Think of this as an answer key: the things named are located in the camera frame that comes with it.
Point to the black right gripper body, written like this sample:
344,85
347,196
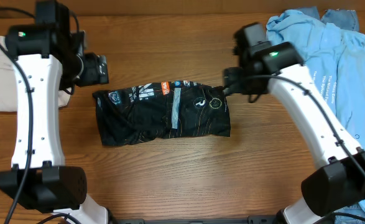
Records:
235,82

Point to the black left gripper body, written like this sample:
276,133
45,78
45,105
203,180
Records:
93,73

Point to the black patterned cycling jersey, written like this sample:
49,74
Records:
178,109

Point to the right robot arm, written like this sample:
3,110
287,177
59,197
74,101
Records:
339,177

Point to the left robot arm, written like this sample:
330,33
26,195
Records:
49,58

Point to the folded beige trousers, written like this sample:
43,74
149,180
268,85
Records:
8,85

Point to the light blue t-shirt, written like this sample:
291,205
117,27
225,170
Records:
336,61

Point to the blue denim jeans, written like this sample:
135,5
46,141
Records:
347,20

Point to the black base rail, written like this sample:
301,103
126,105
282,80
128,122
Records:
194,221

